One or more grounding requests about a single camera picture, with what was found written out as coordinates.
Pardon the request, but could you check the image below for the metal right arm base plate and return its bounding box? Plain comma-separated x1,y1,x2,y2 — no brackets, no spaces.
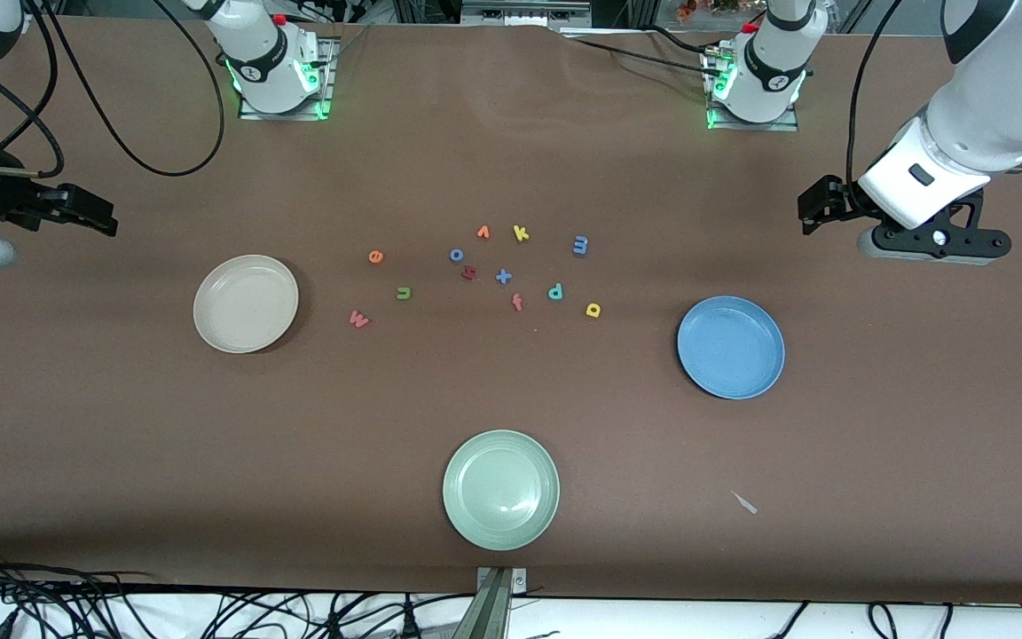
239,37,335,122

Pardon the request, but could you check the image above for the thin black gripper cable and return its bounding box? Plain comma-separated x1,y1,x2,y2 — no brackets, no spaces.
845,0,907,201
0,0,66,178

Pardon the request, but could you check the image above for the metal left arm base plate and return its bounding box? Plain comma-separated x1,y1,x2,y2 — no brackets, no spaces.
704,44,800,132

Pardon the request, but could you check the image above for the pale green round plate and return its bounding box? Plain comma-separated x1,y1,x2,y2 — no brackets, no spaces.
442,430,561,552

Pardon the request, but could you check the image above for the grey metal bracket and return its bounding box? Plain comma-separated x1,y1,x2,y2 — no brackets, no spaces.
452,566,530,639

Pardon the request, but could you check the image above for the black floor cable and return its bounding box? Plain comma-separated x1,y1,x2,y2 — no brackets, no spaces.
0,546,157,639
764,602,809,639

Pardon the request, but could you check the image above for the brown paper table cover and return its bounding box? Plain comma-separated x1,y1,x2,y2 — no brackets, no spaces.
0,16,1022,604

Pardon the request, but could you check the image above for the long black arm cable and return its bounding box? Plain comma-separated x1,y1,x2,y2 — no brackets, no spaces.
39,0,226,178

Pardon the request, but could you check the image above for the grey metal box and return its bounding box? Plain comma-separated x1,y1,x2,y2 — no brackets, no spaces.
460,0,594,29

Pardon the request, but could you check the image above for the orange background object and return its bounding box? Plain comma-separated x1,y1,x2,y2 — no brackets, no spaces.
676,0,744,20

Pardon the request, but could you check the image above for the blue round plate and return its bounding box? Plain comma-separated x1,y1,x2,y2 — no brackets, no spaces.
677,296,786,400

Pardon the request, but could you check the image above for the black base power cable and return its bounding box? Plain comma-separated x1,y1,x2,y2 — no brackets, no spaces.
626,25,711,56
575,37,716,72

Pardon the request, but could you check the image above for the thin black base cable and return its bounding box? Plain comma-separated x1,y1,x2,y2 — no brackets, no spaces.
323,25,372,67

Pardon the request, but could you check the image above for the beige round plate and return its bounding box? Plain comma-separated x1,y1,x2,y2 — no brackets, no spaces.
193,255,300,355

